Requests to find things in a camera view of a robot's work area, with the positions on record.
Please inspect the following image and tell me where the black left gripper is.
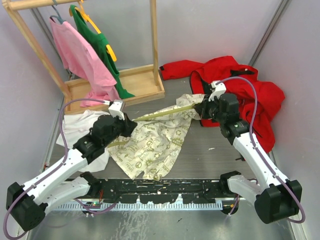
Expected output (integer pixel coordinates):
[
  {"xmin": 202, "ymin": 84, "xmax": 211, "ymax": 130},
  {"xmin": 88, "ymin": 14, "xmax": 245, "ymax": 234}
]
[{"xmin": 102, "ymin": 111, "xmax": 135, "ymax": 146}]

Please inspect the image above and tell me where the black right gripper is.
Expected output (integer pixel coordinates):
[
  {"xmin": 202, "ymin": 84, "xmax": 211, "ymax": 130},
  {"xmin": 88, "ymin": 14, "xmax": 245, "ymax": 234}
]
[{"xmin": 196, "ymin": 93, "xmax": 227, "ymax": 123}]

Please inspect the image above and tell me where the olive green jacket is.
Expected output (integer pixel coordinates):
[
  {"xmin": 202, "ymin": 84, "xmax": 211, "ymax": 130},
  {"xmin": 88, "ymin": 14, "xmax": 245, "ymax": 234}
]
[{"xmin": 108, "ymin": 94, "xmax": 205, "ymax": 180}]

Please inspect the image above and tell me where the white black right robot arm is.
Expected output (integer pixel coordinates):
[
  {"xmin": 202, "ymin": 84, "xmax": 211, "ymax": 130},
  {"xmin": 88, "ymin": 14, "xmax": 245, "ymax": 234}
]
[{"xmin": 194, "ymin": 93, "xmax": 302, "ymax": 224}]

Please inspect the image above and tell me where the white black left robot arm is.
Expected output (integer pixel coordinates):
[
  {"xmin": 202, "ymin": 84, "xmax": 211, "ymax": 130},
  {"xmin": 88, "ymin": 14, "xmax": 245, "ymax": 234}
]
[{"xmin": 6, "ymin": 113, "xmax": 138, "ymax": 232}]

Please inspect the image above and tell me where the red jacket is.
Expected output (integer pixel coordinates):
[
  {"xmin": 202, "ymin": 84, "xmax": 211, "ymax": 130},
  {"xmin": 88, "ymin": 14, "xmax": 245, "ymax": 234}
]
[{"xmin": 159, "ymin": 55, "xmax": 285, "ymax": 153}]

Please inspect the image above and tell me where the wooden clothes rack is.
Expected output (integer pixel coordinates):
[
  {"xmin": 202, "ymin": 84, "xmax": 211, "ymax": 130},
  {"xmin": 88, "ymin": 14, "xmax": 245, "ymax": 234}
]
[{"xmin": 2, "ymin": 0, "xmax": 165, "ymax": 115}]

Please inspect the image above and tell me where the white cloth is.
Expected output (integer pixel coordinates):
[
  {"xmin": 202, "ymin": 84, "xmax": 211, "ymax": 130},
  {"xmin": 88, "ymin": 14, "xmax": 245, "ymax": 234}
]
[{"xmin": 62, "ymin": 110, "xmax": 110, "ymax": 173}]

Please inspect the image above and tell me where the pink t-shirt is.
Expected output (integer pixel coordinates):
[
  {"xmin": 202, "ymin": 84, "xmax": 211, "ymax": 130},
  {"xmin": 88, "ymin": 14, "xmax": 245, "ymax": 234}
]
[{"xmin": 49, "ymin": 18, "xmax": 120, "ymax": 101}]

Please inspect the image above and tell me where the green t-shirt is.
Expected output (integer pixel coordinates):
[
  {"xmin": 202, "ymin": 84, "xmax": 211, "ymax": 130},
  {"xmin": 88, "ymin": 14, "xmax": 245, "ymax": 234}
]
[{"xmin": 69, "ymin": 5, "xmax": 135, "ymax": 99}]

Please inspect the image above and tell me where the yellow clothes hanger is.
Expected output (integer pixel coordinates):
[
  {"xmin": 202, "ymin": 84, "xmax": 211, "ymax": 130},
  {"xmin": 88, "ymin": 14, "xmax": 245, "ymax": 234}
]
[{"xmin": 77, "ymin": 0, "xmax": 117, "ymax": 62}]

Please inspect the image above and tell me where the grey clothes hanger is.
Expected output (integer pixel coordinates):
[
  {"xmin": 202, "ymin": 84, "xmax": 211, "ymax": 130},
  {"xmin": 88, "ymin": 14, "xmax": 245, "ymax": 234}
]
[{"xmin": 49, "ymin": 0, "xmax": 65, "ymax": 25}]

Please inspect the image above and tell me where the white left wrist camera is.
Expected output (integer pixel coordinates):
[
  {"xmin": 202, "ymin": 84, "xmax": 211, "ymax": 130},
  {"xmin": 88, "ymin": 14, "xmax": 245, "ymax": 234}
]
[{"xmin": 108, "ymin": 99, "xmax": 125, "ymax": 120}]

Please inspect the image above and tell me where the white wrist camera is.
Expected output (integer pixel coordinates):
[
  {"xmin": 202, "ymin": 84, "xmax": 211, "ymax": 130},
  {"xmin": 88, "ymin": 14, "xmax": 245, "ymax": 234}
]
[
  {"xmin": 208, "ymin": 81, "xmax": 227, "ymax": 102},
  {"xmin": 108, "ymin": 99, "xmax": 125, "ymax": 120}
]

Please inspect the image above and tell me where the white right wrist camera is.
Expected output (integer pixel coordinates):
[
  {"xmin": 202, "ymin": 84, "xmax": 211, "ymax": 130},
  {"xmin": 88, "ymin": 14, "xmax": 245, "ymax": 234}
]
[{"xmin": 208, "ymin": 81, "xmax": 227, "ymax": 102}]

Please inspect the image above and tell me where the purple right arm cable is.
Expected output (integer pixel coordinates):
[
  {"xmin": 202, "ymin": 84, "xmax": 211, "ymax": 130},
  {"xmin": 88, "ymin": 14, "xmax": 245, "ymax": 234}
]
[{"xmin": 214, "ymin": 76, "xmax": 306, "ymax": 224}]

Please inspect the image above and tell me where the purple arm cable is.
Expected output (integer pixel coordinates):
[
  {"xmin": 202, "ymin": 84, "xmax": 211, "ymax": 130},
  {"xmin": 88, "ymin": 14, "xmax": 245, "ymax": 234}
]
[
  {"xmin": 214, "ymin": 76, "xmax": 306, "ymax": 224},
  {"xmin": 3, "ymin": 98, "xmax": 112, "ymax": 239}
]

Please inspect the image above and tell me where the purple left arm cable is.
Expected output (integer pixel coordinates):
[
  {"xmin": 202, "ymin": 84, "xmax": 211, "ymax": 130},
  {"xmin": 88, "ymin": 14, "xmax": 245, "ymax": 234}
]
[{"xmin": 3, "ymin": 98, "xmax": 112, "ymax": 239}]

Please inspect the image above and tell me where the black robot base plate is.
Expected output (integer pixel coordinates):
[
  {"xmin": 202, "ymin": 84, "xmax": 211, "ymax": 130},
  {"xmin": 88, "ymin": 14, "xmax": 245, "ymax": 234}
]
[{"xmin": 71, "ymin": 171, "xmax": 250, "ymax": 205}]

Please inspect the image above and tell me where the slotted cable duct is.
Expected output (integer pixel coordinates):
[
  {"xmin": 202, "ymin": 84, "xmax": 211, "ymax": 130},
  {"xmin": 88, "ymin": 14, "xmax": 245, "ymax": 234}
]
[{"xmin": 54, "ymin": 200, "xmax": 223, "ymax": 211}]

